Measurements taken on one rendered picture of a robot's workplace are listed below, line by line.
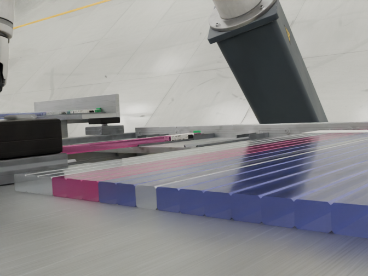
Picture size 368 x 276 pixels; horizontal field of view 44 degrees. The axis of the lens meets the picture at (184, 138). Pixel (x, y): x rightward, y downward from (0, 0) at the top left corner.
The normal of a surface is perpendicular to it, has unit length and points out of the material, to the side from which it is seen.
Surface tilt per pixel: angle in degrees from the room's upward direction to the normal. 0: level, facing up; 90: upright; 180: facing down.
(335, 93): 0
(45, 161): 90
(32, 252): 42
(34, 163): 90
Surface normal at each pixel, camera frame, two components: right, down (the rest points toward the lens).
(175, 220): -0.05, -1.00
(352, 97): -0.47, -0.69
